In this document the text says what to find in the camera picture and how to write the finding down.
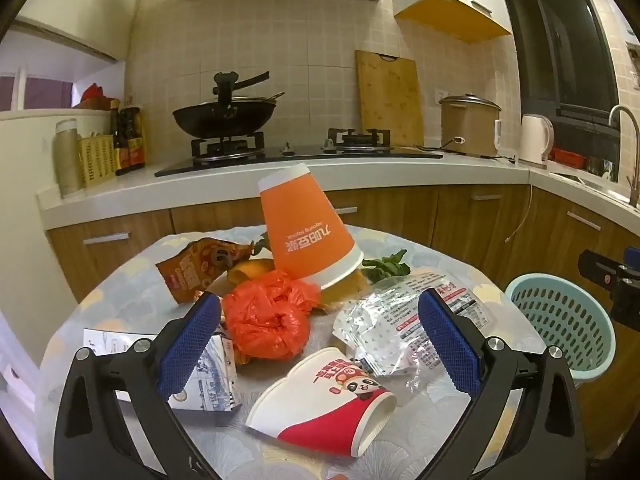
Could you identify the dark sauce bottle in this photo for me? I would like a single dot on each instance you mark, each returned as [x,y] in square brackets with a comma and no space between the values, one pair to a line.
[122,145]
[137,145]

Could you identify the red white paper cup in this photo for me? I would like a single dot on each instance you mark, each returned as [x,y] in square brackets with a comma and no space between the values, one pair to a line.
[320,410]

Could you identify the green vegetable leaves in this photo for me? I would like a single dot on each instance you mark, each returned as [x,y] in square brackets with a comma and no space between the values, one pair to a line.
[385,265]
[262,245]

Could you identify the orange paper cup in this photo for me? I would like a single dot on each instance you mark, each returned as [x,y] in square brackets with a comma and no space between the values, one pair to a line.
[305,225]

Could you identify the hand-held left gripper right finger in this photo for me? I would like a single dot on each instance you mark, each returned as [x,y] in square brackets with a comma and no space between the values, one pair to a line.
[450,345]

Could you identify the red box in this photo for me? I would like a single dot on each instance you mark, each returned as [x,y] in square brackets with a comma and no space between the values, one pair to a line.
[567,158]

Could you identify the yellow fruit peel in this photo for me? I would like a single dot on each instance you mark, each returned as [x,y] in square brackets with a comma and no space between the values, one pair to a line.
[350,287]

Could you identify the white electric kettle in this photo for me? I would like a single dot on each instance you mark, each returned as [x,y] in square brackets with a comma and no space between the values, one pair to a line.
[535,140]

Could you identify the yellow plastic basket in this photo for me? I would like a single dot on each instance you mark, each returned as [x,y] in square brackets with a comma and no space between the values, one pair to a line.
[97,160]

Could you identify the grey cylinder jar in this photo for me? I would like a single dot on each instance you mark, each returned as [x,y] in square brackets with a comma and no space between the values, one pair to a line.
[67,160]

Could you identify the silver foil packet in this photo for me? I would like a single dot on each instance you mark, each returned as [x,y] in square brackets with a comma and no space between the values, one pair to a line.
[385,325]

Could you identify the black gas stove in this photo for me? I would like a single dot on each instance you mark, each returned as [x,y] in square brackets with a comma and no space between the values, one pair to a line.
[300,152]

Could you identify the brown rice cooker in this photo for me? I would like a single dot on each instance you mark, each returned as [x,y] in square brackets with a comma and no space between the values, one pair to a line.
[467,130]

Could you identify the wok lid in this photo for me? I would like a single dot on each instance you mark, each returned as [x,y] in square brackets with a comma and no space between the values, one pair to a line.
[223,82]

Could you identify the metal faucet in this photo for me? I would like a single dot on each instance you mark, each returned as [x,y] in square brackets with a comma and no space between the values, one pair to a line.
[634,160]

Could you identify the teal plastic basket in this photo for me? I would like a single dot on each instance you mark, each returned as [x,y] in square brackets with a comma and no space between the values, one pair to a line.
[560,320]

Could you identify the orange snack packet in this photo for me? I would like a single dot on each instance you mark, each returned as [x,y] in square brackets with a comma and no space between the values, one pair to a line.
[195,270]

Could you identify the wall socket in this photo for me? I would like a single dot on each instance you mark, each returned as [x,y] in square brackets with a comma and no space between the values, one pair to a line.
[440,95]

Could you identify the red bag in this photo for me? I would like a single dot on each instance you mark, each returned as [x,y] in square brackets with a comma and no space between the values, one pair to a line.
[92,94]

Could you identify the wooden base cabinet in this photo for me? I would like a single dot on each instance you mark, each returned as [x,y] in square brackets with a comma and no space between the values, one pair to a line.
[475,220]

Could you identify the dark window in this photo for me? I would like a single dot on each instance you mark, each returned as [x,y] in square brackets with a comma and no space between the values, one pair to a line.
[565,35]

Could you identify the orange plastic bag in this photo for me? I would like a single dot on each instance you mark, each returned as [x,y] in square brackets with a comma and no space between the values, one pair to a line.
[270,315]

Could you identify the orange fruit peel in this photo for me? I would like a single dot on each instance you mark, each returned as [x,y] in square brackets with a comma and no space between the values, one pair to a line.
[245,270]

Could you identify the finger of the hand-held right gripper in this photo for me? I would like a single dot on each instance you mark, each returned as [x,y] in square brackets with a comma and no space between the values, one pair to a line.
[597,266]
[629,305]

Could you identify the black wok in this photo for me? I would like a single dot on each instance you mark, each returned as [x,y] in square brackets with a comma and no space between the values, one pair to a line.
[225,120]

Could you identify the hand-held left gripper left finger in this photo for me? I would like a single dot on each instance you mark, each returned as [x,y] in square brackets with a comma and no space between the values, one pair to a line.
[192,340]

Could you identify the steel sink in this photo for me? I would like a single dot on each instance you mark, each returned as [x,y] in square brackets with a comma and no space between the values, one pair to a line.
[595,185]

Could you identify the white blue milk carton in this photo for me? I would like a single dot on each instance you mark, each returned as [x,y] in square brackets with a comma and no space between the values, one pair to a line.
[215,375]

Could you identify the wooden cutting board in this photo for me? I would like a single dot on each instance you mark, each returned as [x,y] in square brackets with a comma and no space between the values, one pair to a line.
[387,100]

